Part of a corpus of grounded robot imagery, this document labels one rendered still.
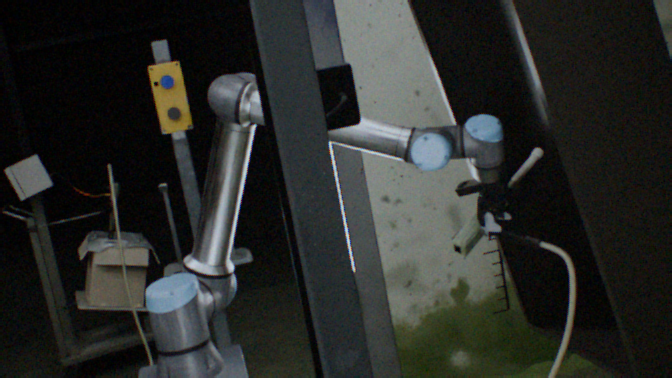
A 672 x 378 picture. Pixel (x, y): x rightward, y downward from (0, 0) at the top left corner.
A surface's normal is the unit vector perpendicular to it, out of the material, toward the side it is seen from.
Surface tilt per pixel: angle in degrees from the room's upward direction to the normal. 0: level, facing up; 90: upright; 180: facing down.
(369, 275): 90
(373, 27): 90
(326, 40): 90
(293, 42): 90
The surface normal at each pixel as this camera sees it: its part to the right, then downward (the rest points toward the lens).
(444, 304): 0.20, 0.11
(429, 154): -0.18, 0.21
